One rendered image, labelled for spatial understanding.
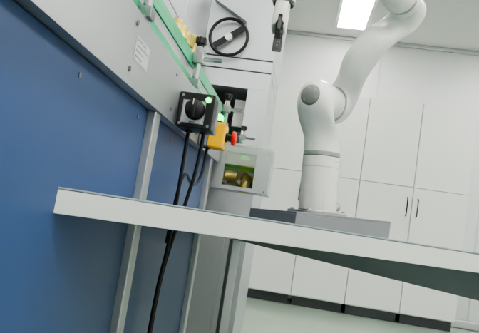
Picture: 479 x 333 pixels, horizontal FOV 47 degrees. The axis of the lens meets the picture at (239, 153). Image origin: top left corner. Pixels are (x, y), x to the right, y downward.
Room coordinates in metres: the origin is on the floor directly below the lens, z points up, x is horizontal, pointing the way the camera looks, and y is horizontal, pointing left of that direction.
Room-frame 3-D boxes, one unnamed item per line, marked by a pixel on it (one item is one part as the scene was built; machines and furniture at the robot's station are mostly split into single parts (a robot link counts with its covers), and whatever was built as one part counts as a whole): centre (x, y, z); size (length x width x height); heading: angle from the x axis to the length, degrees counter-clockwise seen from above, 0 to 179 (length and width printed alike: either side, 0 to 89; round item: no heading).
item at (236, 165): (2.06, 0.01, 0.92); 0.27 x 0.17 x 0.15; 83
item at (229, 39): (2.78, 0.15, 1.66); 0.21 x 0.05 x 0.21; 83
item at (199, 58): (1.35, 0.12, 1.11); 0.07 x 0.04 x 0.13; 83
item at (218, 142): (1.52, 0.08, 0.96); 0.07 x 0.07 x 0.07; 83
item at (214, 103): (1.24, 0.11, 0.96); 0.08 x 0.08 x 0.08; 83
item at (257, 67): (3.15, 0.05, 1.86); 0.70 x 0.37 x 0.89; 173
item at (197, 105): (1.18, 0.11, 0.96); 0.04 x 0.03 x 0.04; 83
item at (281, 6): (1.88, -0.07, 1.47); 0.10 x 0.07 x 0.11; 173
